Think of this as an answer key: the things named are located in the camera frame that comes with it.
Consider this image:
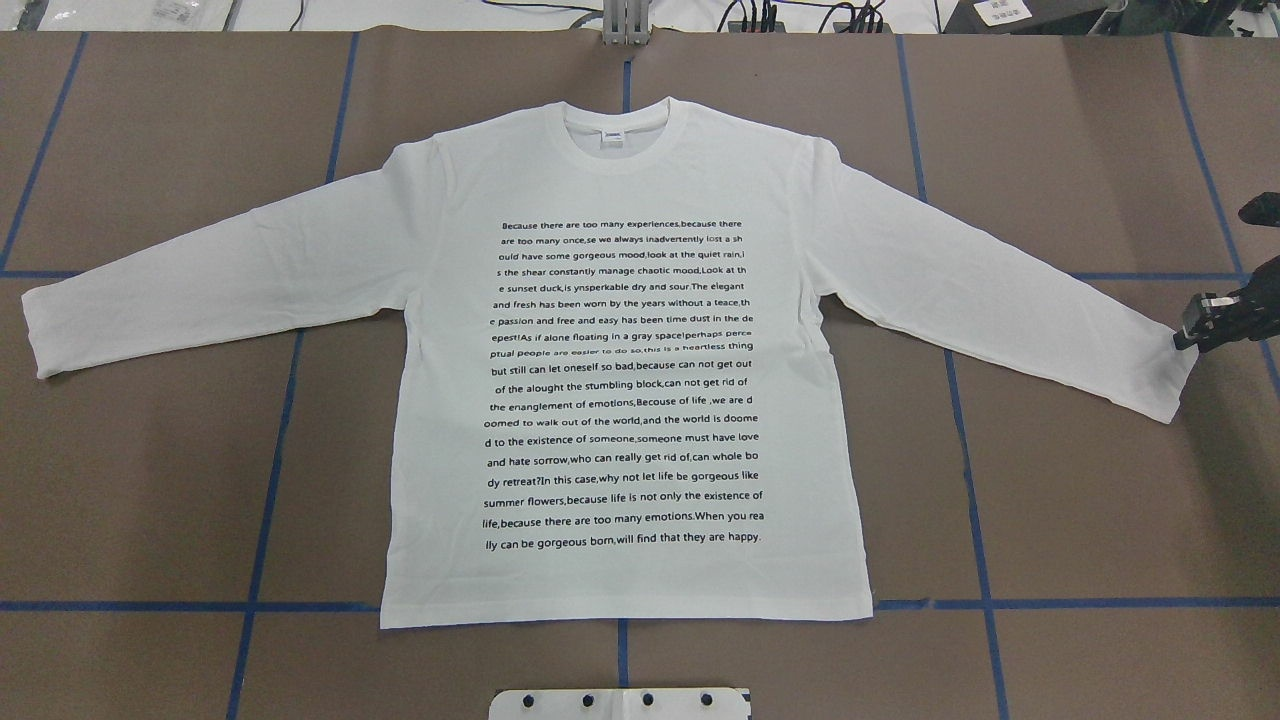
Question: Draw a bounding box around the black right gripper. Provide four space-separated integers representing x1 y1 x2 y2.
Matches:
1172 283 1279 354

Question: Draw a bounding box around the white long-sleeve printed shirt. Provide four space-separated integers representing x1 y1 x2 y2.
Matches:
22 97 1197 629

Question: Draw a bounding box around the aluminium frame post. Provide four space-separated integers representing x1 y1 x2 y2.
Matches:
602 0 652 45

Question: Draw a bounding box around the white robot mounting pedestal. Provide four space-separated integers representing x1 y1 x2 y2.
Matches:
488 687 753 719

